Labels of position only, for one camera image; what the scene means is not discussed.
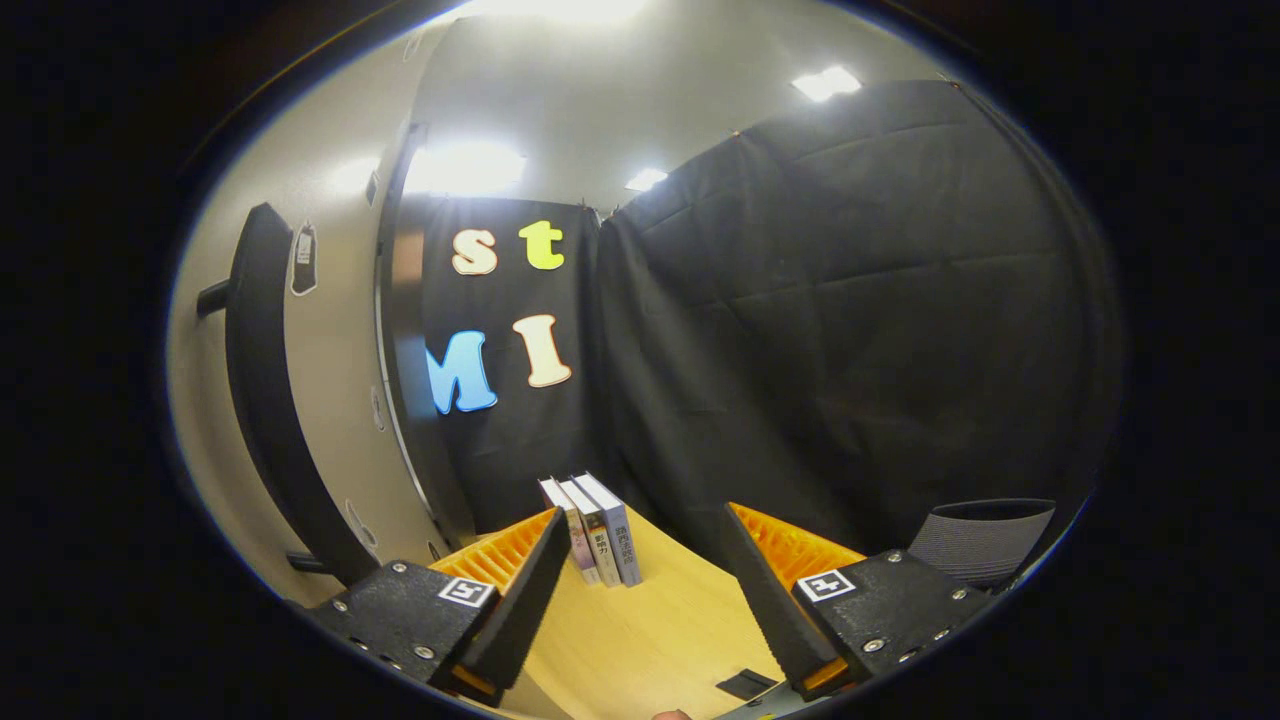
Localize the maroon cover book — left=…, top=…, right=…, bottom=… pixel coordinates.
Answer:
left=538, top=478, right=601, bottom=586

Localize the grey blue book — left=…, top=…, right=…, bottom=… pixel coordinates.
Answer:
left=572, top=472, right=644, bottom=587

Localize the black backdrop cloth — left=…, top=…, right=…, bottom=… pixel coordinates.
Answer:
left=415, top=80, right=1121, bottom=591

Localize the black flat item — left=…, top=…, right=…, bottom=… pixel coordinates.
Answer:
left=716, top=669, right=779, bottom=701

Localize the black door handle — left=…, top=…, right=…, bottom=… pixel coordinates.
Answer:
left=196, top=203, right=381, bottom=586

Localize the large round ceiling light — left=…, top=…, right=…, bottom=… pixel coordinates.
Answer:
left=470, top=0, right=651, bottom=26

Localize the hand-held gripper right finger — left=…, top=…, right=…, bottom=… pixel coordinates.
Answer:
left=721, top=502, right=1001, bottom=703

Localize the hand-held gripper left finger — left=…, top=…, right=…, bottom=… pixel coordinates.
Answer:
left=305, top=506, right=573, bottom=707

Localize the beige cabinet door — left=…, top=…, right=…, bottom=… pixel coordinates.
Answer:
left=165, top=20, right=471, bottom=606

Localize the orange spine book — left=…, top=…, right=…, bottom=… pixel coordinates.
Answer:
left=558, top=477, right=623, bottom=588

